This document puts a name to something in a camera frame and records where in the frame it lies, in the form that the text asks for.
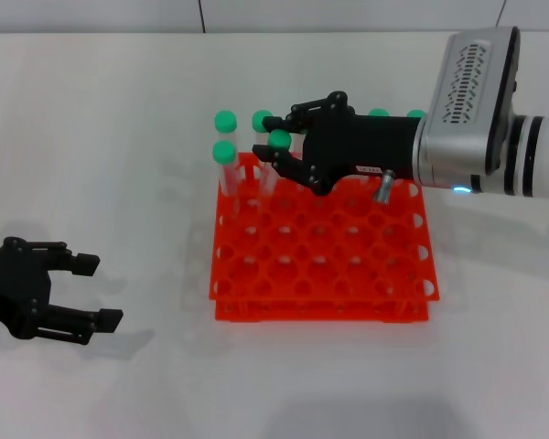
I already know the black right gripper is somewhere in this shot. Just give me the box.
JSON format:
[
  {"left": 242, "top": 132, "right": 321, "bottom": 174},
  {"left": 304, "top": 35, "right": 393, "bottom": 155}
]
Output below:
[{"left": 252, "top": 91, "right": 422, "bottom": 198}]

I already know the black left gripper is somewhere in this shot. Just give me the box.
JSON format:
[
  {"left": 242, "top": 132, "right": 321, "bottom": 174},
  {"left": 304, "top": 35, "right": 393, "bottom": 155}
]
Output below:
[{"left": 0, "top": 236, "right": 125, "bottom": 347}]

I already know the orange test tube rack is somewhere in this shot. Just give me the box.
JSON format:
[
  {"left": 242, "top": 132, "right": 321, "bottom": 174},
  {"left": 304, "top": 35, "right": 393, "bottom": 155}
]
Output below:
[{"left": 209, "top": 152, "right": 440, "bottom": 325}]

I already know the right arm connector with cable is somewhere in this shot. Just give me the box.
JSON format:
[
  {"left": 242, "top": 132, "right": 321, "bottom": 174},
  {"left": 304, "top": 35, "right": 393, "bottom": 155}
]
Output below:
[{"left": 371, "top": 168, "right": 397, "bottom": 204}]

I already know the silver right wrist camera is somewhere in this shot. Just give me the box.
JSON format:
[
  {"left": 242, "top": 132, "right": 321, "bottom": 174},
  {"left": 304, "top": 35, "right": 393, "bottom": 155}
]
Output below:
[{"left": 423, "top": 26, "right": 522, "bottom": 177}]

